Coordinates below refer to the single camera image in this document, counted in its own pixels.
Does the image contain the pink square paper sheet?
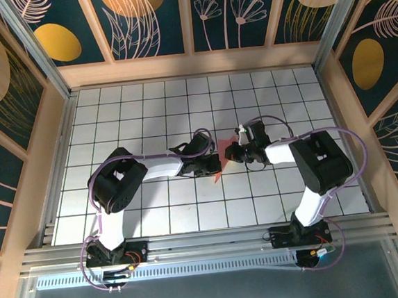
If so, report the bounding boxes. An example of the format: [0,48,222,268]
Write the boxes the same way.
[210,136,244,184]

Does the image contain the blue panel pink flowers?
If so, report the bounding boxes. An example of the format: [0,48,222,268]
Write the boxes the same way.
[185,0,291,56]

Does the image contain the blue panel beige disc grass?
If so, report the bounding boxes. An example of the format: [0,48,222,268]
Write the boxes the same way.
[267,0,366,47]

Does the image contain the blue panel orange disc leaves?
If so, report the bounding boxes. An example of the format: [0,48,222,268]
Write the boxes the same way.
[79,0,191,65]

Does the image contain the blue panel yellow oval feather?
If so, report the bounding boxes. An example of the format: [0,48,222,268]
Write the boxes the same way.
[15,0,115,72]

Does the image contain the blue panel yellow oval fern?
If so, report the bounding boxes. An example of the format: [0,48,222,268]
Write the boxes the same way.
[325,0,398,122]

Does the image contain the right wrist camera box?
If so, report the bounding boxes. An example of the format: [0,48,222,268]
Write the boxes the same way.
[233,124,254,147]

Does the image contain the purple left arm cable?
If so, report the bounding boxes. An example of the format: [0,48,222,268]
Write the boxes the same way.
[69,126,229,295]

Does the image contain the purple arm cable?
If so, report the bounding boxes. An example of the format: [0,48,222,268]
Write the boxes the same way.
[238,106,377,278]
[69,126,229,295]

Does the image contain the long aluminium mounting rail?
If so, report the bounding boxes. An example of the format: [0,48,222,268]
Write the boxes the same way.
[17,210,398,278]

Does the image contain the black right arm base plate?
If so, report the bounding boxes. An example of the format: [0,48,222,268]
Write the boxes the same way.
[267,221,333,251]

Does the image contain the aluminium table side rail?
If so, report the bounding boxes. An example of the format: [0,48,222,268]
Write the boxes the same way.
[313,60,389,220]
[25,91,92,247]

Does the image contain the slotted grey cable duct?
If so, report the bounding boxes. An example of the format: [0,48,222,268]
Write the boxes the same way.
[33,251,303,292]

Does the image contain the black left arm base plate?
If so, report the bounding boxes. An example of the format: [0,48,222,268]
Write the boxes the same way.
[83,239,151,270]

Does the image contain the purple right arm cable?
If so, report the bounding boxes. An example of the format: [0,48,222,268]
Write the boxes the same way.
[238,106,377,278]

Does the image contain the aluminium corner post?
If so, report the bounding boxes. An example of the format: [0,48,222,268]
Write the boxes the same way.
[0,0,76,104]
[306,0,377,72]

